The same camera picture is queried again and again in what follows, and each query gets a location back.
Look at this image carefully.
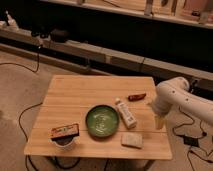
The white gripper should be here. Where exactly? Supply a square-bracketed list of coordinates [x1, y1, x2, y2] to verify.
[150, 98, 172, 130]

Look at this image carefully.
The red chili pepper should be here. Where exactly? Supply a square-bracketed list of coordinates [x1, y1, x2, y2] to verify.
[128, 93, 146, 102]

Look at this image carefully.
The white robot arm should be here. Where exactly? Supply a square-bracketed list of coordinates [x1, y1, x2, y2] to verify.
[150, 77, 213, 130]

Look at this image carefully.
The white sponge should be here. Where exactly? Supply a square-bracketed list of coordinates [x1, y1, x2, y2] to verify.
[121, 133, 142, 148]

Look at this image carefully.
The white tube bottle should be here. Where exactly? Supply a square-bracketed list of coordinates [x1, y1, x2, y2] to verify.
[115, 98, 137, 129]

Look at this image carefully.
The green ceramic plate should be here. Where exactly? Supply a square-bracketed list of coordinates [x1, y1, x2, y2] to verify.
[85, 105, 120, 138]

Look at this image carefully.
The wooden table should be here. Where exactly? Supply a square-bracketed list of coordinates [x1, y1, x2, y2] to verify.
[24, 75, 172, 160]

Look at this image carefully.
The orange snack box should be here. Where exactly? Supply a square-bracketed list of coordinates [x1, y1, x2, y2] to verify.
[50, 123, 79, 139]

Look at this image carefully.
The black device on ledge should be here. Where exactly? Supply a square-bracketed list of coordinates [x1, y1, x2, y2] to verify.
[50, 29, 69, 43]

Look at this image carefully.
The black cables right floor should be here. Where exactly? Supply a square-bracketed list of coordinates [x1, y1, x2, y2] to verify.
[172, 109, 213, 166]

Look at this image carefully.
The black floor cable left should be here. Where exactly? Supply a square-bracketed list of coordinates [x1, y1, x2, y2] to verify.
[0, 46, 44, 171]

